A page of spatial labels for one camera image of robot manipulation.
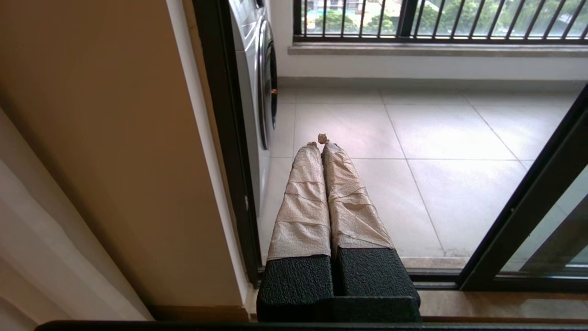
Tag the dark outer door frame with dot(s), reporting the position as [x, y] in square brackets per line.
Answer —
[229, 138]

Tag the black metal balcony railing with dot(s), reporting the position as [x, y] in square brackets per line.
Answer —
[459, 39]

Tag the white front-load washing machine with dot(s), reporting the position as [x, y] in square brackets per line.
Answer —
[250, 69]

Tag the dark framed sliding glass door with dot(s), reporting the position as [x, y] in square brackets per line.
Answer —
[523, 202]

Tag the beige curtain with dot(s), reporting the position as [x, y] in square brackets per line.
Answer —
[46, 253]

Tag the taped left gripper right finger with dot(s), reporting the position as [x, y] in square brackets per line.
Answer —
[358, 220]

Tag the dark window frame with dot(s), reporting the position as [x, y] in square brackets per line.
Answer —
[407, 18]

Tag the grey stone window sill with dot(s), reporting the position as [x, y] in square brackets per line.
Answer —
[436, 49]

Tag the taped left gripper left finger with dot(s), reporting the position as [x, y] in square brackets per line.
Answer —
[303, 220]

